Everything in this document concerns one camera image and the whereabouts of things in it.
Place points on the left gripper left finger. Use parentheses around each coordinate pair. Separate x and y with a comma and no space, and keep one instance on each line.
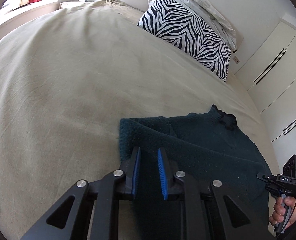
(90,210)

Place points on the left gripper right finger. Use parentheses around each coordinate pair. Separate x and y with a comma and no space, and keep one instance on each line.
(208,210)

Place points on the dark teal knit sweater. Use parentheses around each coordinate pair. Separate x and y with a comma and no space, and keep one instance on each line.
(208,146)

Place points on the person's right hand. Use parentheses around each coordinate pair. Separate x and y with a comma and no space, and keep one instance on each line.
(279,211)

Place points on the white wardrobe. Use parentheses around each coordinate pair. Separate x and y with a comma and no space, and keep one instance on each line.
(269,76)

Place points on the beige bed sheet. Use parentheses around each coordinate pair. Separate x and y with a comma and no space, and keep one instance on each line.
(67,79)

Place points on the zebra print pillow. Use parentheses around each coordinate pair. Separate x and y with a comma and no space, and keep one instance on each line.
(214,55)

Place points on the white bedside table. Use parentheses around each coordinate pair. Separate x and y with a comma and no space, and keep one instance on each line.
(71,4)

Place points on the crumpled white blanket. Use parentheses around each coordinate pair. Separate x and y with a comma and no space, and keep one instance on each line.
(177,21)

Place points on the wall power socket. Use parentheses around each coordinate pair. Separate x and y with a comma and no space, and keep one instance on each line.
(235,59)

